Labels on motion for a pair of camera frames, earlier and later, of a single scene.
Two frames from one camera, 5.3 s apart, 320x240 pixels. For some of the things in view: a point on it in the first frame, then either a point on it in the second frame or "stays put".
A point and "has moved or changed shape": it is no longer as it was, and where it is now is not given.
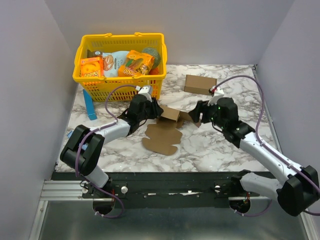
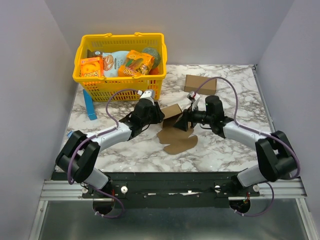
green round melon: [152, 52] stays put
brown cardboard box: [199, 84] stays put
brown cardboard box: [164, 135] has moved or changed shape
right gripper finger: [197, 113] to [182, 124]
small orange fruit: [154, 71] stays put
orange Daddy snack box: [92, 67] stays put
